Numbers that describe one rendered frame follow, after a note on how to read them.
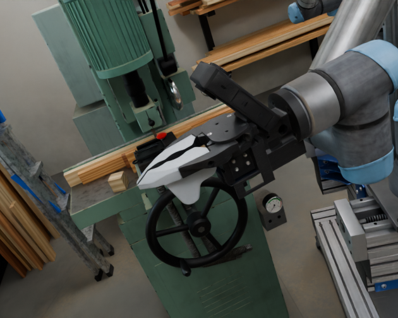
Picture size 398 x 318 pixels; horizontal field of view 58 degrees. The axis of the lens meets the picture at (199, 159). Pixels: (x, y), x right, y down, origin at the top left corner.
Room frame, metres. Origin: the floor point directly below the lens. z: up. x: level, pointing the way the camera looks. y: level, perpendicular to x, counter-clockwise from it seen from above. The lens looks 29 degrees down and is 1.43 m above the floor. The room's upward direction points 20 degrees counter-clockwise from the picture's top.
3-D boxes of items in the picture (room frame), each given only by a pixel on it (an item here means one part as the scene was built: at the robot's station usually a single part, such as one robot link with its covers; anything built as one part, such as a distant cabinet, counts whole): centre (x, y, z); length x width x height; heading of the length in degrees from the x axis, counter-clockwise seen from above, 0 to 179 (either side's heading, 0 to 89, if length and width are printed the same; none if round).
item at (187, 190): (0.36, 0.03, 1.21); 0.09 x 0.03 x 0.06; 101
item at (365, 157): (0.45, -0.23, 1.12); 0.11 x 0.08 x 0.11; 12
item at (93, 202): (1.00, 0.12, 0.87); 0.61 x 0.30 x 0.06; 98
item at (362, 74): (0.43, -0.23, 1.22); 0.11 x 0.08 x 0.09; 101
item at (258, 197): (1.01, -0.17, 0.58); 0.12 x 0.08 x 0.08; 8
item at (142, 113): (1.13, 0.11, 1.03); 0.14 x 0.07 x 0.09; 8
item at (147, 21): (1.35, -0.01, 1.22); 0.09 x 0.08 x 0.15; 8
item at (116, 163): (1.12, 0.08, 0.92); 0.63 x 0.02 x 0.04; 98
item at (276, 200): (0.94, -0.18, 0.65); 0.06 x 0.04 x 0.08; 98
